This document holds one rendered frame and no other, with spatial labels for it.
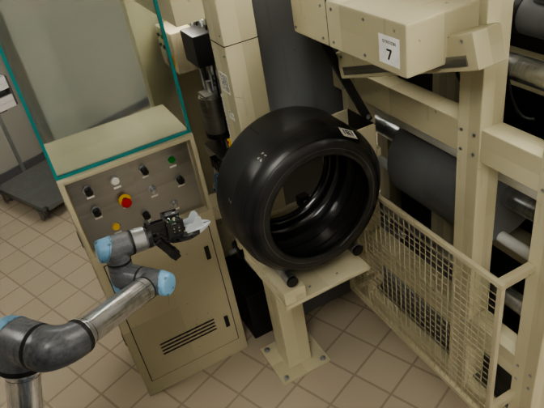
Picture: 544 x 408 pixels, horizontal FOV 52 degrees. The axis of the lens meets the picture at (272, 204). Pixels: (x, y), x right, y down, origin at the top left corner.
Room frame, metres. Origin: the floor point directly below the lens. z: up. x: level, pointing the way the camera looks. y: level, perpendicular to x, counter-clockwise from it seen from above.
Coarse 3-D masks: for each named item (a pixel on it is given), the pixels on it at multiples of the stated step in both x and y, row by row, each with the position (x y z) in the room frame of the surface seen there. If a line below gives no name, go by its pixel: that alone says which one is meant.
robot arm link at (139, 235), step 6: (138, 228) 1.43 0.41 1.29; (144, 228) 1.43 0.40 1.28; (132, 234) 1.40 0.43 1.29; (138, 234) 1.40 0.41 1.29; (144, 234) 1.41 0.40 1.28; (138, 240) 1.39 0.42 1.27; (144, 240) 1.39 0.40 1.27; (138, 246) 1.38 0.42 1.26; (144, 246) 1.39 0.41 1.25; (138, 252) 1.39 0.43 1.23
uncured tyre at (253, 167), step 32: (256, 128) 1.67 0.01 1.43; (288, 128) 1.60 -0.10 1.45; (320, 128) 1.58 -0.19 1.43; (352, 128) 1.66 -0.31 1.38; (224, 160) 1.66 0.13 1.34; (256, 160) 1.53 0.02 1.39; (288, 160) 1.50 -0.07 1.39; (352, 160) 1.81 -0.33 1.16; (224, 192) 1.59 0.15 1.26; (256, 192) 1.47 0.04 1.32; (320, 192) 1.83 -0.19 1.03; (352, 192) 1.77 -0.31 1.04; (256, 224) 1.45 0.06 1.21; (288, 224) 1.77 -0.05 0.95; (320, 224) 1.76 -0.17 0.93; (352, 224) 1.60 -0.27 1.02; (256, 256) 1.47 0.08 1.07; (288, 256) 1.47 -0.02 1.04; (320, 256) 1.51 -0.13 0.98
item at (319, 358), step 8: (272, 344) 2.03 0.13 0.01; (312, 344) 1.98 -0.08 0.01; (264, 352) 1.99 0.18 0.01; (272, 352) 1.98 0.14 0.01; (312, 352) 1.93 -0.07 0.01; (320, 352) 1.92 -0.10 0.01; (272, 360) 1.92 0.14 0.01; (280, 360) 1.91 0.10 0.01; (304, 360) 1.89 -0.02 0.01; (312, 360) 1.88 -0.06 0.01; (320, 360) 1.87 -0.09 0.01; (328, 360) 1.86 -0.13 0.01; (280, 368) 1.86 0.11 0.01; (288, 368) 1.85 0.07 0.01; (296, 368) 1.85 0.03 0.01; (304, 368) 1.84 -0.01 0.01; (312, 368) 1.83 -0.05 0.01; (280, 376) 1.82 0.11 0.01; (288, 376) 1.80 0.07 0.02; (296, 376) 1.80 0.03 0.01
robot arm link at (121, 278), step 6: (126, 264) 1.36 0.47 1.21; (132, 264) 1.38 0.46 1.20; (108, 270) 1.36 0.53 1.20; (114, 270) 1.35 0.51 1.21; (120, 270) 1.35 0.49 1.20; (126, 270) 1.35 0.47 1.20; (132, 270) 1.34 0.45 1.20; (114, 276) 1.35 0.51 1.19; (120, 276) 1.34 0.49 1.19; (126, 276) 1.33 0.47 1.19; (132, 276) 1.33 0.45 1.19; (114, 282) 1.35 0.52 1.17; (120, 282) 1.34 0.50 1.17; (126, 282) 1.33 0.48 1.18; (114, 288) 1.35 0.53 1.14; (120, 288) 1.34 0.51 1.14
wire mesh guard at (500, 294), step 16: (384, 208) 1.75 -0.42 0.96; (416, 224) 1.56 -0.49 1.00; (368, 240) 1.86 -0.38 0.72; (384, 240) 1.76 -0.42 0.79; (448, 256) 1.42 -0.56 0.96; (464, 256) 1.36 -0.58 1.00; (384, 272) 1.77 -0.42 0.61; (400, 272) 1.67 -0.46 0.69; (416, 272) 1.58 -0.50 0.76; (448, 272) 1.42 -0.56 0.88; (480, 272) 1.28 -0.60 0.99; (352, 288) 2.01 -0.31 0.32; (368, 288) 1.89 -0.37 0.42; (368, 304) 1.89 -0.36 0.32; (480, 304) 1.28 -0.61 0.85; (496, 304) 1.21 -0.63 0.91; (384, 320) 1.78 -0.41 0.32; (432, 320) 1.49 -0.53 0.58; (496, 320) 1.20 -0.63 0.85; (400, 336) 1.67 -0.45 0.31; (416, 336) 1.58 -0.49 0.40; (432, 336) 1.49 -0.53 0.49; (464, 336) 1.33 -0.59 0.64; (496, 336) 1.20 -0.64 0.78; (416, 352) 1.57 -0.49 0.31; (496, 352) 1.20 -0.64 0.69; (432, 368) 1.47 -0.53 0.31; (480, 368) 1.26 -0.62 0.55; (496, 368) 1.20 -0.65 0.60; (448, 384) 1.39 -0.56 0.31; (480, 384) 1.25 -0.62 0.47; (464, 400) 1.31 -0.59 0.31
